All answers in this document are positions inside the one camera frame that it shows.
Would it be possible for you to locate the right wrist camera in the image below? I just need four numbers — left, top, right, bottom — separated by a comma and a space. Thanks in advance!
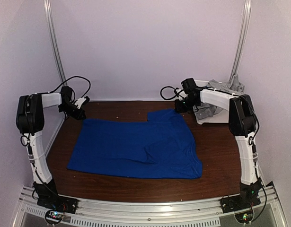
174, 87, 184, 98

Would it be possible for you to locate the blue t-shirt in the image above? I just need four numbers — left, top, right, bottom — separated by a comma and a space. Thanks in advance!
67, 109, 203, 179

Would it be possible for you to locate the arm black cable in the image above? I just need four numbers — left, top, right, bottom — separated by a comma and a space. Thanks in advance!
160, 86, 184, 101
19, 75, 92, 204

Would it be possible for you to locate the aluminium frame post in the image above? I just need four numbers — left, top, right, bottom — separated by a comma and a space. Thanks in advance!
43, 0, 68, 86
229, 0, 252, 80

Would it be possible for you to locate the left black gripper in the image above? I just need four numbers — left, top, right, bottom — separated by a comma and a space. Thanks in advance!
58, 103, 86, 121

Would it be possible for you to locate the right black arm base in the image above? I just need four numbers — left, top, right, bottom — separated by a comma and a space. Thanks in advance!
220, 181, 262, 213

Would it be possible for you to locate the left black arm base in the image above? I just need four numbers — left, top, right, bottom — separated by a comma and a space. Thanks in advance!
33, 180, 78, 214

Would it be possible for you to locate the left aluminium frame post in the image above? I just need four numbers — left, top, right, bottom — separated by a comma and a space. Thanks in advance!
43, 0, 68, 86

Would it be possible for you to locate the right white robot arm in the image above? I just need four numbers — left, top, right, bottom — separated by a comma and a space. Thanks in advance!
174, 78, 260, 188

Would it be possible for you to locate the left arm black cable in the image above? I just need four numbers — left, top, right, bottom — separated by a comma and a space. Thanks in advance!
19, 75, 92, 204

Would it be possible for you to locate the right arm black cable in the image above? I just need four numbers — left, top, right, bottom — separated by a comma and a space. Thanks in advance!
160, 86, 184, 101

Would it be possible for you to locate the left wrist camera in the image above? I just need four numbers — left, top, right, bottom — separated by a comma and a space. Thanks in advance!
74, 96, 90, 109

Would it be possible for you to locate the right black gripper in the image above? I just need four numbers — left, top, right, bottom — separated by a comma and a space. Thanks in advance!
176, 96, 199, 113

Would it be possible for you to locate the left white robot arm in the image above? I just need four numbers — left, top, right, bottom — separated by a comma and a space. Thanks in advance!
16, 86, 89, 188

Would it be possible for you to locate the aluminium front rail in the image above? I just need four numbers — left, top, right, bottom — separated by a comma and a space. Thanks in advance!
17, 181, 281, 227

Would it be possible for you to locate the right aluminium frame post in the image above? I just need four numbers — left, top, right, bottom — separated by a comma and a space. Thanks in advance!
229, 0, 252, 80

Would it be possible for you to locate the white plastic laundry bin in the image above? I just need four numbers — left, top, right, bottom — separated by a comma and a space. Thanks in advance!
194, 88, 233, 124

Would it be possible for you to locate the grey garment pile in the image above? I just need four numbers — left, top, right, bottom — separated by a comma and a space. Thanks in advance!
195, 74, 245, 120

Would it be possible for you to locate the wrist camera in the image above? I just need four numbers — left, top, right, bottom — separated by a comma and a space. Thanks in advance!
174, 87, 184, 98
74, 96, 90, 109

